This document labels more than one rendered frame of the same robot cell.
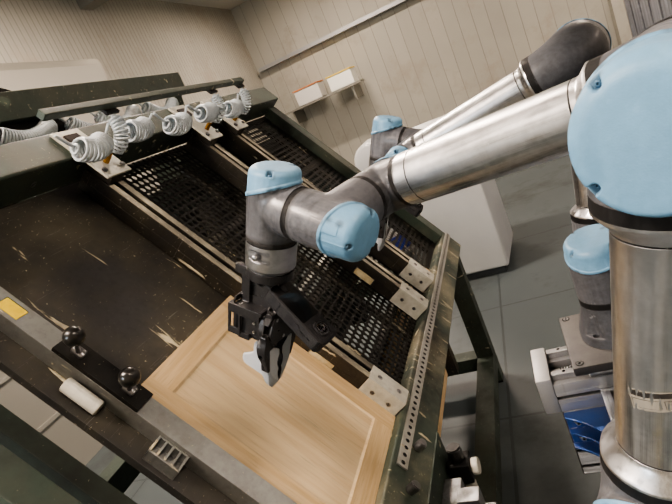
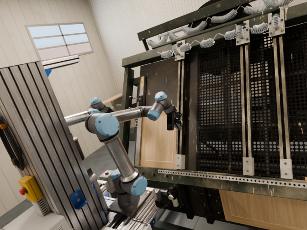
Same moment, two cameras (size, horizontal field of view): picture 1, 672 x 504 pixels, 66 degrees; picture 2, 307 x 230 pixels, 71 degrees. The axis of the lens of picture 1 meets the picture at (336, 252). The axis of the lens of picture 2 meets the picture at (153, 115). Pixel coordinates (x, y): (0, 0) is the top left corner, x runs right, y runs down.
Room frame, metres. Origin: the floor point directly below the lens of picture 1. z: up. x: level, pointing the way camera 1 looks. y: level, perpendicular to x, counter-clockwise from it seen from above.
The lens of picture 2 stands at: (1.62, -1.64, 1.90)
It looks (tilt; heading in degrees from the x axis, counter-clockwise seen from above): 15 degrees down; 105
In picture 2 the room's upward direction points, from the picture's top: 16 degrees counter-clockwise
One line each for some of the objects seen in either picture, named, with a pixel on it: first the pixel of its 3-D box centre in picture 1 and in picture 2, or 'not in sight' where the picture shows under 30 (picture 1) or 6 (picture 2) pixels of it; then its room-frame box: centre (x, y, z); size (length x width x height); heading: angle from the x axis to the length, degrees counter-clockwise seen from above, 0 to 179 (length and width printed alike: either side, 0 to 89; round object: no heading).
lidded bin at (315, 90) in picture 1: (310, 93); not in sight; (9.17, -0.70, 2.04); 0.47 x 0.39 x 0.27; 68
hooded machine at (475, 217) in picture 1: (456, 194); not in sight; (4.22, -1.12, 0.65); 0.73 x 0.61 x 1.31; 156
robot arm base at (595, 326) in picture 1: (612, 310); (126, 193); (0.99, -0.50, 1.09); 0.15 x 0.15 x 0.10
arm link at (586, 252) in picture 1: (598, 261); (121, 179); (1.00, -0.50, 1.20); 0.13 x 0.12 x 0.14; 145
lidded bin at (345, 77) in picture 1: (342, 79); not in sight; (8.94, -1.26, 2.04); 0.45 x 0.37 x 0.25; 68
